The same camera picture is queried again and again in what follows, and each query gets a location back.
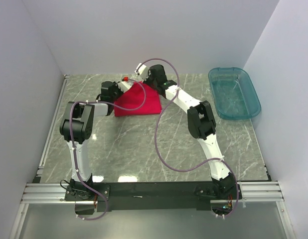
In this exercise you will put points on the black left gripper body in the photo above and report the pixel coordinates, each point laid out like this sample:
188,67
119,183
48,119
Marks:
117,92

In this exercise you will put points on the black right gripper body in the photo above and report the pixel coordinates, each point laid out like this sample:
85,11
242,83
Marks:
149,80

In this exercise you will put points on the red t shirt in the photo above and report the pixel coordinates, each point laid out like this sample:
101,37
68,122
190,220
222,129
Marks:
134,97

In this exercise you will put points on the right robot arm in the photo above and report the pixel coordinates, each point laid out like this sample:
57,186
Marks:
201,126

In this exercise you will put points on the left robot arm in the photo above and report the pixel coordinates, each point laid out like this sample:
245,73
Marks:
76,128

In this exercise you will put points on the teal plastic bin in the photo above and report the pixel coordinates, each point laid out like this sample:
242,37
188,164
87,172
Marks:
233,93

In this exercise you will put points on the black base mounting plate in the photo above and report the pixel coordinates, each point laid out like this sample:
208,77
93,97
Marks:
154,195

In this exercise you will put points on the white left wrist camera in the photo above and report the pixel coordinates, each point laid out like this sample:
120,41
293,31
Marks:
125,84

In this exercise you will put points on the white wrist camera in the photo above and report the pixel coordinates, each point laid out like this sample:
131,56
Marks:
125,84
142,71

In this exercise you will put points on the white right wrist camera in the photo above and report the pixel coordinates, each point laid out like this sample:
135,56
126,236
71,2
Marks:
142,71

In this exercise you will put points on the aluminium frame rail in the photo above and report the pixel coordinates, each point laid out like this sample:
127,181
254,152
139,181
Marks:
52,193

